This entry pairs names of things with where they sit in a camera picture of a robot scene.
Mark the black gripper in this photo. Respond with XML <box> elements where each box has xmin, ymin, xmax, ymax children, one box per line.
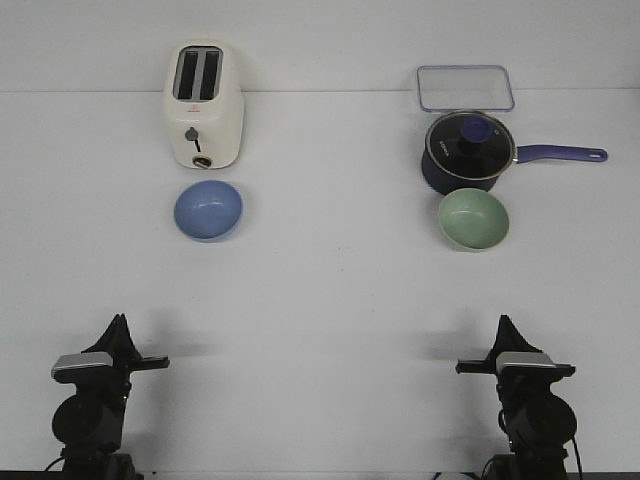
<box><xmin>455</xmin><ymin>314</ymin><xmax>575</xmax><ymax>400</ymax></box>
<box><xmin>75</xmin><ymin>314</ymin><xmax>169</xmax><ymax>399</ymax></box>

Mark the blue bowl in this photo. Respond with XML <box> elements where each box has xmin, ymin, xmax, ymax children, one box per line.
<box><xmin>173</xmin><ymin>180</ymin><xmax>244</xmax><ymax>243</ymax></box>

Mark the blue saucepan with handle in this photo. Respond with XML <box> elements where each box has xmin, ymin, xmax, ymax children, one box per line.
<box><xmin>421</xmin><ymin>144</ymin><xmax>608</xmax><ymax>195</ymax></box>

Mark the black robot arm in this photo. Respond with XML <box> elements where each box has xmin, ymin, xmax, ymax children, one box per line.
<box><xmin>455</xmin><ymin>314</ymin><xmax>578</xmax><ymax>479</ymax></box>
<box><xmin>51</xmin><ymin>313</ymin><xmax>170</xmax><ymax>479</ymax></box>

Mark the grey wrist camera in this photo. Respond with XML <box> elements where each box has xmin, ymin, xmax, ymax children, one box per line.
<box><xmin>51</xmin><ymin>351</ymin><xmax>114</xmax><ymax>384</ymax></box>
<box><xmin>496</xmin><ymin>351</ymin><xmax>557</xmax><ymax>380</ymax></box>

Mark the green bowl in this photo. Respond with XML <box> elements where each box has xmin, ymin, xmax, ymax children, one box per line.
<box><xmin>437</xmin><ymin>188</ymin><xmax>510</xmax><ymax>252</ymax></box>

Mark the glass pot lid blue knob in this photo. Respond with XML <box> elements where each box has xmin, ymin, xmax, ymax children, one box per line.
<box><xmin>425</xmin><ymin>111</ymin><xmax>516</xmax><ymax>163</ymax></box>

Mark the white two-slot toaster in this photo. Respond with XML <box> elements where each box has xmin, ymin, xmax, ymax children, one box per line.
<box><xmin>163</xmin><ymin>40</ymin><xmax>245</xmax><ymax>170</ymax></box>

